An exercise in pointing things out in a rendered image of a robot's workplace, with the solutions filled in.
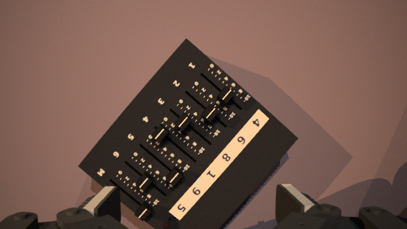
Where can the black lighting desk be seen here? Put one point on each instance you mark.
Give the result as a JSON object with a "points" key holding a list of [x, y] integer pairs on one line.
{"points": [[214, 141]]}

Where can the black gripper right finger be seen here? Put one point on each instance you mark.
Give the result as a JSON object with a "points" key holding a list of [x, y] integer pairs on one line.
{"points": [[311, 215]]}

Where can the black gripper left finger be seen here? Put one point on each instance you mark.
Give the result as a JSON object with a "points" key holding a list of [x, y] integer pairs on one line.
{"points": [[101, 211]]}

